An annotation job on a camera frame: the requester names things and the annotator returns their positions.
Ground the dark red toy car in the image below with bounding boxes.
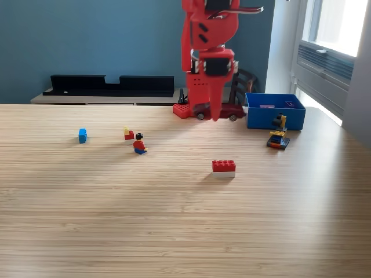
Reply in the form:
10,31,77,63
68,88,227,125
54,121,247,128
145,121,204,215
192,103,248,122

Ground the small yellow toy digger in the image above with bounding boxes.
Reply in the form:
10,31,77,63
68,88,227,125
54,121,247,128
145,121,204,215
266,112,291,151

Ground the blue plastic bin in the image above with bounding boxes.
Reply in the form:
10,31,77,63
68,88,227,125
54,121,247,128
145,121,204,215
244,92,307,131

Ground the dark wooden chair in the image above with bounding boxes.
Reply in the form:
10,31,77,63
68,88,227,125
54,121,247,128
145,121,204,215
228,68,259,107

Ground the toy figure red shirt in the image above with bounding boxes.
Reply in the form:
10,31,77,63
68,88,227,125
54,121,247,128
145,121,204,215
133,133,148,155

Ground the yellow red white brick stack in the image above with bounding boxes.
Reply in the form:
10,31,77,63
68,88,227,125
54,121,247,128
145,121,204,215
123,125,135,145

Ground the grey vent unit under window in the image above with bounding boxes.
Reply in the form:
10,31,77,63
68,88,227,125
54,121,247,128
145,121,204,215
293,40,357,118

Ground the pale wooden sideboard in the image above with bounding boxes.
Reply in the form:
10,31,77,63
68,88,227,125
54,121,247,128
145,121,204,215
30,86,232,105

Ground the bright window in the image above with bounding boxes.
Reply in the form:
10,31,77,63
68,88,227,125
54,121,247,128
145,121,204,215
301,0,371,57

